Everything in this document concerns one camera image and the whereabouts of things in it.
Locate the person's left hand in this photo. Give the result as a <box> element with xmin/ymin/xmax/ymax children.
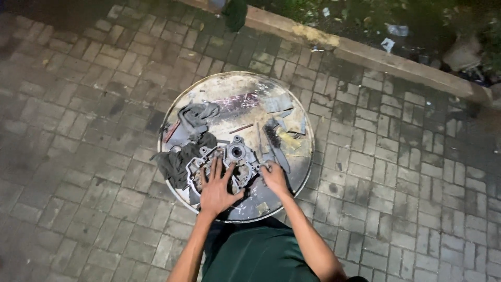
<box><xmin>199</xmin><ymin>156</ymin><xmax>246</xmax><ymax>217</ymax></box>

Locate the person's right hand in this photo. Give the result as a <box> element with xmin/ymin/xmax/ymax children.
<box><xmin>260</xmin><ymin>160</ymin><xmax>291</xmax><ymax>197</ymax></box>

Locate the grey metal engine crankcase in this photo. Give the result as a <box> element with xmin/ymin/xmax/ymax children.
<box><xmin>186</xmin><ymin>135</ymin><xmax>271</xmax><ymax>196</ymax></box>

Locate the thin metal rod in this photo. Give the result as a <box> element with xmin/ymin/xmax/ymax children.
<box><xmin>256</xmin><ymin>122</ymin><xmax>264</xmax><ymax>158</ymax></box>

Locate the yellow dirty cloth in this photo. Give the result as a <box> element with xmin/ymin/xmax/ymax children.
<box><xmin>277</xmin><ymin>129</ymin><xmax>302</xmax><ymax>151</ymax></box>

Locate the rusty short rod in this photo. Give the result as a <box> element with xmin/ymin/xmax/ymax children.
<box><xmin>229</xmin><ymin>123</ymin><xmax>254</xmax><ymax>135</ymax></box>

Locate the grey metal sheet piece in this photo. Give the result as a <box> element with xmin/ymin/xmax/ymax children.
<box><xmin>264</xmin><ymin>93</ymin><xmax>294</xmax><ymax>114</ymax></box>

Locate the round metal drum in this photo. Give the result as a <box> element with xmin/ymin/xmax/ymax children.
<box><xmin>157</xmin><ymin>71</ymin><xmax>315</xmax><ymax>224</ymax></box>

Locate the person's green shirt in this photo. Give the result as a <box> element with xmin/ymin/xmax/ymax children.
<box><xmin>201</xmin><ymin>216</ymin><xmax>321</xmax><ymax>282</ymax></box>

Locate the grey greasy cloth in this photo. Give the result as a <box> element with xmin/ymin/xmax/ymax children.
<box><xmin>177</xmin><ymin>102</ymin><xmax>220</xmax><ymax>138</ymax></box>

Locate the dark crumpled rag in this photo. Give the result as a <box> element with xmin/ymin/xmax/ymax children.
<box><xmin>150</xmin><ymin>132</ymin><xmax>218</xmax><ymax>191</ymax></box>

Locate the concrete curb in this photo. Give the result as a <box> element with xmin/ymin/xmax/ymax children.
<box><xmin>178</xmin><ymin>0</ymin><xmax>501</xmax><ymax>111</ymax></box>

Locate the clear plastic litter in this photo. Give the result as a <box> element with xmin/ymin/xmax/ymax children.
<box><xmin>385</xmin><ymin>23</ymin><xmax>410</xmax><ymax>37</ymax></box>

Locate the beige sack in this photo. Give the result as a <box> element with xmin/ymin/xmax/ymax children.
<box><xmin>442</xmin><ymin>33</ymin><xmax>484</xmax><ymax>73</ymax></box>

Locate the black wire brush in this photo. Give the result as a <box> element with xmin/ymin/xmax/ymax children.
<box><xmin>263</xmin><ymin>124</ymin><xmax>283</xmax><ymax>149</ymax></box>

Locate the red handled tool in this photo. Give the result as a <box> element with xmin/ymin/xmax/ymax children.
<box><xmin>162</xmin><ymin>120</ymin><xmax>181</xmax><ymax>144</ymax></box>

